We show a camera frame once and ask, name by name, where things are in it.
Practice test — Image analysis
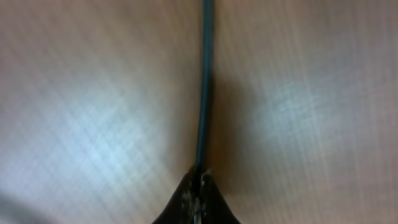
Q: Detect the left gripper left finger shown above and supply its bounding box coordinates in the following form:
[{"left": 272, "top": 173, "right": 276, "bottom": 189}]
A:
[{"left": 152, "top": 169, "right": 197, "bottom": 224}]

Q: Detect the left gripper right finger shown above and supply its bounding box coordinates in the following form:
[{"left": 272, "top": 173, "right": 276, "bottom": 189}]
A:
[{"left": 200, "top": 172, "right": 241, "bottom": 224}]

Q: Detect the black cable long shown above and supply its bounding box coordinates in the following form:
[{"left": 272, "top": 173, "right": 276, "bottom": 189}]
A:
[{"left": 195, "top": 0, "right": 214, "bottom": 172}]

